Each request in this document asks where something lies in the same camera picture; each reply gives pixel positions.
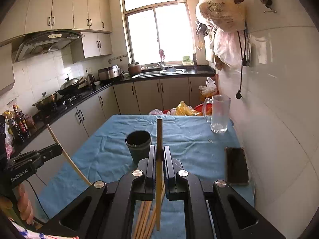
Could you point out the wall knife rack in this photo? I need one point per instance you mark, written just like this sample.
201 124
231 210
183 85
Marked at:
201 29

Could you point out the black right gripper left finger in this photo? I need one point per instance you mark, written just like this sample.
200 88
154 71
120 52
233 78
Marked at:
146 185

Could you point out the clear glass pitcher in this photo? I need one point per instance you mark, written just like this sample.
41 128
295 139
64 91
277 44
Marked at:
219 117

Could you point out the gas stove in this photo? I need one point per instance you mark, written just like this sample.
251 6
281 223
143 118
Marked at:
68 100

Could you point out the upper kitchen cabinets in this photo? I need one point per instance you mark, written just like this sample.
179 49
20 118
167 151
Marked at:
31 16

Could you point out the white bag on orange bin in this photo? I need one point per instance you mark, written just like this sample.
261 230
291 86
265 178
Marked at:
208 90

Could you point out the black smartphone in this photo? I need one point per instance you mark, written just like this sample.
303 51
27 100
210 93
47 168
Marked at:
236 166

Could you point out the electric kettle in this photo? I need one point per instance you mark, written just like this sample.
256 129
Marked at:
91 81

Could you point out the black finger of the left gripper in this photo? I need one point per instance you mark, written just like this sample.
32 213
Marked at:
50 152

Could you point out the wooden chopstick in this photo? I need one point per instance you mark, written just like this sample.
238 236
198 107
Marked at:
146 206
147 220
152 222
137 226
68 158
159 149

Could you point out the hanging plastic bag with bread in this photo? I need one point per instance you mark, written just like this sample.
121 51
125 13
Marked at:
226 15

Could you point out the kitchen cabinets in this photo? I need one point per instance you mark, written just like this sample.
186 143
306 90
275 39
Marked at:
31 16
76 123

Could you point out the yellow plastic bag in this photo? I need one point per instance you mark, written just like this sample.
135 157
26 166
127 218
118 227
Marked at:
184 110

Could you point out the black wok with lid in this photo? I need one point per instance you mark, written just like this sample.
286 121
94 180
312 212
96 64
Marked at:
70 86

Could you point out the brown clay pot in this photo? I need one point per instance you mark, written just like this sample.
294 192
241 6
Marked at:
134 69

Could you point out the person's left hand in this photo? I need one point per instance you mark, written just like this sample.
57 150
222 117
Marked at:
24 206

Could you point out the window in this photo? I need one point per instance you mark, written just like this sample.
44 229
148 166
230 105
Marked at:
159 32

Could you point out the kitchen sink with faucet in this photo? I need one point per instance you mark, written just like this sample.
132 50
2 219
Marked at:
166 70

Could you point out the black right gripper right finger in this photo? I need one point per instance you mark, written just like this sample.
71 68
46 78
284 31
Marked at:
174 190

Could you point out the pink hanging plastic bag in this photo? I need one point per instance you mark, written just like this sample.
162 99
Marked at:
227 48

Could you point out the dark green utensil holder cup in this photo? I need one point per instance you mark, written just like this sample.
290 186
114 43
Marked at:
138 143

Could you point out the lower kitchen cabinets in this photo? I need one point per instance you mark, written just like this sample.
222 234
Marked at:
76 123

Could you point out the red plastic basin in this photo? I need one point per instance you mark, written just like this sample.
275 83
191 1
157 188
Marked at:
171 112

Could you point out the silver rice cooker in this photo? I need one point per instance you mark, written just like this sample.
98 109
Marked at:
110 72

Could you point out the wooden chopstick on cloth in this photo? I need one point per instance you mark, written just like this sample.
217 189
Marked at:
137 226
152 222
147 220
146 206

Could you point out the steel pot on stove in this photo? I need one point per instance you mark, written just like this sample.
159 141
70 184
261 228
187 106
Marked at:
46 101

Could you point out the sauce bottles group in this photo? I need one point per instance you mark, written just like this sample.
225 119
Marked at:
17 124

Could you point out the range hood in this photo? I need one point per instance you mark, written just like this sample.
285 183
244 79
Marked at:
40 43

